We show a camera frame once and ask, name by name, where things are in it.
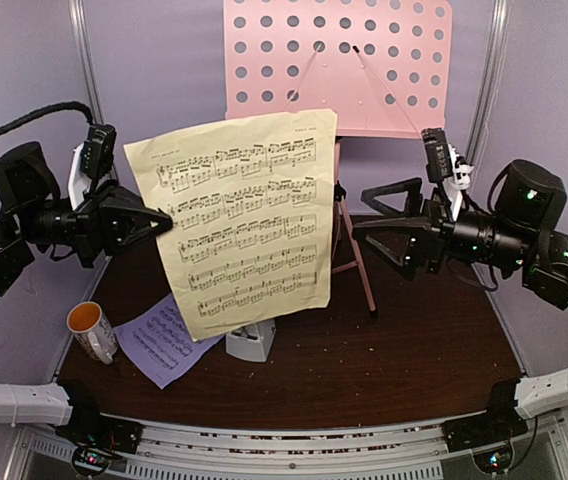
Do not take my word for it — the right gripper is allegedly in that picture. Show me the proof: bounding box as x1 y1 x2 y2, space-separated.
351 176 533 283

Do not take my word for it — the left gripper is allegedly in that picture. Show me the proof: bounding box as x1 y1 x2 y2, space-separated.
17 176 173 267

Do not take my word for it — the yellow sheet music page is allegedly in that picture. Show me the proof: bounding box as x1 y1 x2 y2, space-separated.
124 109 338 340

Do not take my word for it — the pink music stand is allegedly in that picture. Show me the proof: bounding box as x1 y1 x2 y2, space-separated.
222 0 454 321

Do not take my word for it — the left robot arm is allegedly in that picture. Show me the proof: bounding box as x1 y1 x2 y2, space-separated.
0 140 173 444

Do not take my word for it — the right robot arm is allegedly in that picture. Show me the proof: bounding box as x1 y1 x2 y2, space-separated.
352 159 568 310

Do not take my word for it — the white orange-lined mug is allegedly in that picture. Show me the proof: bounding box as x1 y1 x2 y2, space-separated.
66 301 119 365

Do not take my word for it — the purple sheet music page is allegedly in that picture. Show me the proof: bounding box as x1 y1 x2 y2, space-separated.
114 294 223 389

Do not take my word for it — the white metronome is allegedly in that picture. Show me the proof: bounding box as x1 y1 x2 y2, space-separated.
225 319 277 363

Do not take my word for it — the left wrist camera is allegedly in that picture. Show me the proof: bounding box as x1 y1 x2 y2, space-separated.
80 124 117 180

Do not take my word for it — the right aluminium frame post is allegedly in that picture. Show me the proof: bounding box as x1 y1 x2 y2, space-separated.
466 0 511 166

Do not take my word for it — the aluminium frame post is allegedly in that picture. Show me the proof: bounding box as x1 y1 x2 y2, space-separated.
68 0 104 123
466 0 511 166

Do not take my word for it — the left aluminium frame post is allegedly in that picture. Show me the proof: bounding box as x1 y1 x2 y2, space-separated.
68 0 104 123

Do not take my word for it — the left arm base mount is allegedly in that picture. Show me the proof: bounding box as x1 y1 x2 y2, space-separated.
55 402 144 479

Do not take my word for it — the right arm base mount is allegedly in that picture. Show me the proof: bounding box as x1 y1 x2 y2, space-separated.
442 398 528 476

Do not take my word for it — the front aluminium rail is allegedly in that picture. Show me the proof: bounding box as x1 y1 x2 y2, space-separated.
4 416 568 479

